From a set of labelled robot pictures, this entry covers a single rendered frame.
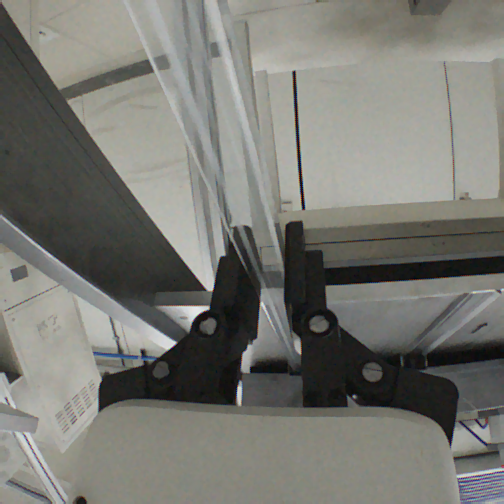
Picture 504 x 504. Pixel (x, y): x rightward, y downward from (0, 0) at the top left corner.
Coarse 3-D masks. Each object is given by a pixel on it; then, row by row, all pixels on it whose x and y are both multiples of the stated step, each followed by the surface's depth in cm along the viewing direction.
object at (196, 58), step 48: (144, 0) 4; (192, 0) 4; (144, 48) 4; (192, 48) 4; (192, 96) 5; (240, 96) 5; (192, 144) 6; (240, 144) 6; (240, 192) 7; (240, 240) 9; (288, 336) 18
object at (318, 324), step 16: (304, 320) 9; (320, 320) 9; (336, 320) 9; (304, 336) 9; (320, 336) 9; (336, 336) 9; (304, 352) 8; (320, 352) 8; (336, 352) 8; (304, 368) 8; (320, 368) 8; (336, 368) 8; (304, 384) 8; (320, 384) 8; (336, 384) 8; (304, 400) 8; (320, 400) 7; (336, 400) 7
